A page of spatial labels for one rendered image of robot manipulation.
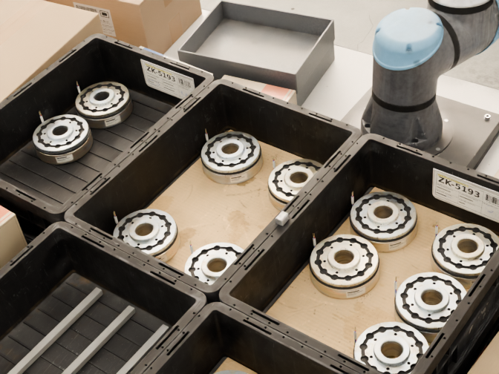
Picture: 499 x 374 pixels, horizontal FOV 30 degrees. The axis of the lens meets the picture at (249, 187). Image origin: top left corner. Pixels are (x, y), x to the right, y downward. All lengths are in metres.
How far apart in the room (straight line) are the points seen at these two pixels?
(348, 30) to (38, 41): 1.69
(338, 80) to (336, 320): 0.75
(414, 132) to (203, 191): 0.41
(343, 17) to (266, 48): 1.46
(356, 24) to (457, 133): 1.67
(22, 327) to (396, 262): 0.57
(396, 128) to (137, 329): 0.61
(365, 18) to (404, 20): 1.78
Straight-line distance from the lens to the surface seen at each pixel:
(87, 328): 1.42
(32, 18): 1.97
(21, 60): 1.85
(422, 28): 1.64
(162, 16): 2.10
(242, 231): 1.49
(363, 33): 3.35
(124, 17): 2.06
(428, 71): 1.64
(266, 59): 1.97
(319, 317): 1.36
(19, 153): 1.75
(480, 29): 1.72
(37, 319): 1.45
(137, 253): 1.35
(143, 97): 1.80
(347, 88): 1.96
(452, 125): 1.80
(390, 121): 1.69
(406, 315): 1.32
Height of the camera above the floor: 1.90
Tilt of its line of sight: 43 degrees down
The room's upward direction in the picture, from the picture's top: 9 degrees counter-clockwise
